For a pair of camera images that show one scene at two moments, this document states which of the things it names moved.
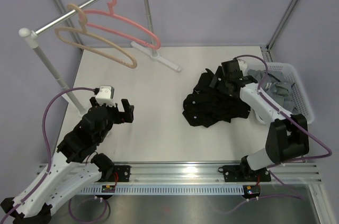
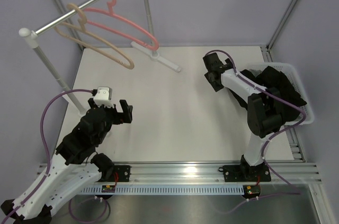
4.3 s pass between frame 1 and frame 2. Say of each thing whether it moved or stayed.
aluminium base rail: stayed
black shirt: moved
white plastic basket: stayed
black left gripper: stayed
